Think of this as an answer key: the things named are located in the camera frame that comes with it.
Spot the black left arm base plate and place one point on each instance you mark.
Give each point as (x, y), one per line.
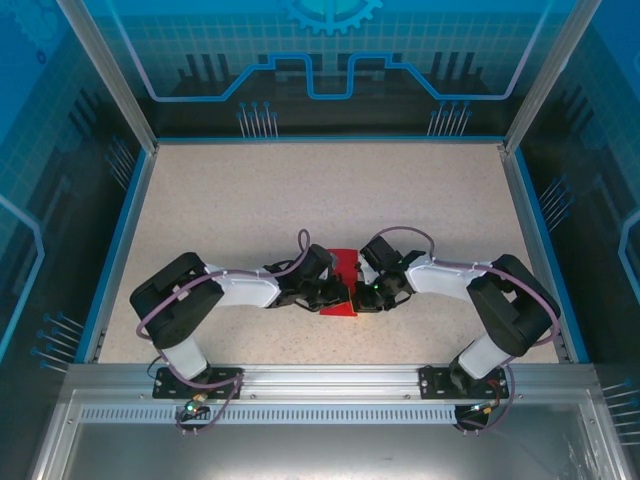
(161, 390)

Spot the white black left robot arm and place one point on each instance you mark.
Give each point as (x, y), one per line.
(245, 290)

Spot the steel sheet platform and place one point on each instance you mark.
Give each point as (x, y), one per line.
(320, 455)

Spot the aluminium blue side rail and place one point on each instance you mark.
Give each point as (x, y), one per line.
(537, 250)
(122, 250)

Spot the aluminium mounting rail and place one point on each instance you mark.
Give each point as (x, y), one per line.
(330, 380)

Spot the red cloth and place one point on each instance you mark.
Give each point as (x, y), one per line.
(345, 265)

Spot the blue printed enclosure panel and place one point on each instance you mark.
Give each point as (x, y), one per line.
(610, 150)
(30, 150)
(320, 30)

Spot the aluminium frame post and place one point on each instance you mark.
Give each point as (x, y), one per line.
(107, 75)
(545, 75)

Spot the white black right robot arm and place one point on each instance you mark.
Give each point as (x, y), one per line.
(440, 277)

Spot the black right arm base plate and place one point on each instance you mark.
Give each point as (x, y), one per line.
(430, 390)

